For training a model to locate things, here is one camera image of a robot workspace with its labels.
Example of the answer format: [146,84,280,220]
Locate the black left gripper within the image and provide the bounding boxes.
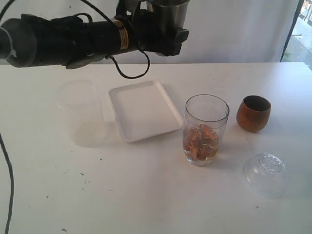
[126,0,189,56]

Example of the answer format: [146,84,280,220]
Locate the stainless steel cup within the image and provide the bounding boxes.
[147,0,190,31]

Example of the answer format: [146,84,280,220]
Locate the clear plastic shaker body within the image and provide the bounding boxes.
[182,94,230,166]

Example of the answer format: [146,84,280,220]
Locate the brown wooden cup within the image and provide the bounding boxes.
[236,95,271,133]

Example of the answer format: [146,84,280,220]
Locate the gold candies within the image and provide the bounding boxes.
[183,124,219,162]

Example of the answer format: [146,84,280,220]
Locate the clear dome shaker lid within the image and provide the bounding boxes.
[242,153,289,199]

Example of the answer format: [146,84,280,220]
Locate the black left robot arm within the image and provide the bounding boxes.
[0,0,189,69]

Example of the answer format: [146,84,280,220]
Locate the white rectangular tray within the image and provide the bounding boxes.
[109,80,183,143]

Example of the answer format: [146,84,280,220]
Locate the translucent plastic measuring cup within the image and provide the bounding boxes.
[56,79,107,147]

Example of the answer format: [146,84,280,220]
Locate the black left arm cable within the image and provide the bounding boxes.
[0,0,151,234]

